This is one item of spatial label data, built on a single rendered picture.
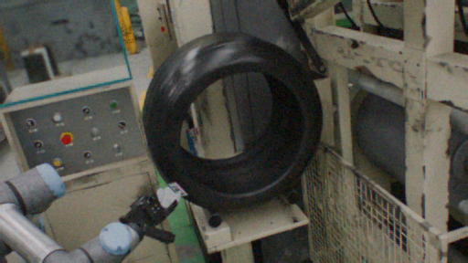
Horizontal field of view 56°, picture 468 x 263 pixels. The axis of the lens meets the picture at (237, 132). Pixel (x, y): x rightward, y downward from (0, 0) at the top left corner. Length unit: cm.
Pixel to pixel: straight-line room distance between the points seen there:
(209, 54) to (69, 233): 122
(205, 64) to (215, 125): 51
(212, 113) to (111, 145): 56
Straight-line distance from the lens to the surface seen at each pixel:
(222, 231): 150
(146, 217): 130
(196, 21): 164
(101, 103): 201
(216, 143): 176
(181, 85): 127
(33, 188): 140
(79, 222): 217
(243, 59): 129
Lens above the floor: 170
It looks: 22 degrees down
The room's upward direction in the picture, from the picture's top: 10 degrees counter-clockwise
